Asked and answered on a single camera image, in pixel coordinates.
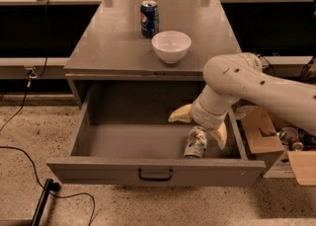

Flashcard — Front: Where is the blue pepsi can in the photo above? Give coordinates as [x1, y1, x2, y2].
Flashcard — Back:
[140, 0, 159, 38]

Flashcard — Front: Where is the red can in box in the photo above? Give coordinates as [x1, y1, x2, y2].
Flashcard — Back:
[288, 137, 304, 151]

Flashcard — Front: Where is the black drawer handle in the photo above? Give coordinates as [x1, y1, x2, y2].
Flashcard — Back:
[137, 169, 173, 182]

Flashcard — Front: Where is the black metal stand leg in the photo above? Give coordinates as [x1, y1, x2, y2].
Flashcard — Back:
[0, 178, 61, 226]

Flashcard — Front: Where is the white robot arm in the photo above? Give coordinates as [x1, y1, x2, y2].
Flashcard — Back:
[169, 52, 316, 147]

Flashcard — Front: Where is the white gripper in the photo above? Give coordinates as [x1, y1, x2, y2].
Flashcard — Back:
[168, 99, 228, 149]

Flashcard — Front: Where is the brown cardboard box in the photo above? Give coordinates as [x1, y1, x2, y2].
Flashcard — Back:
[241, 108, 316, 186]

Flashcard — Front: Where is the white ceramic bowl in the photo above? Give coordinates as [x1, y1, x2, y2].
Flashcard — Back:
[151, 31, 192, 64]

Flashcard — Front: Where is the grey cabinet counter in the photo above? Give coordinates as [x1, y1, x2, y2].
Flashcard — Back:
[64, 0, 241, 104]

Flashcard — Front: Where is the black floor cable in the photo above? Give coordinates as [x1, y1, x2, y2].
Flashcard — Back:
[0, 145, 97, 226]

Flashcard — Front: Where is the black hanging cable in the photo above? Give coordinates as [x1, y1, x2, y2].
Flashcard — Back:
[0, 0, 53, 133]

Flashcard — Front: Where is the green silver 7up can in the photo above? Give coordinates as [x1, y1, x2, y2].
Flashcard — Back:
[184, 126, 207, 158]

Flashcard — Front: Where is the grey open top drawer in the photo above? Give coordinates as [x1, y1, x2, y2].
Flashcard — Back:
[47, 81, 266, 187]

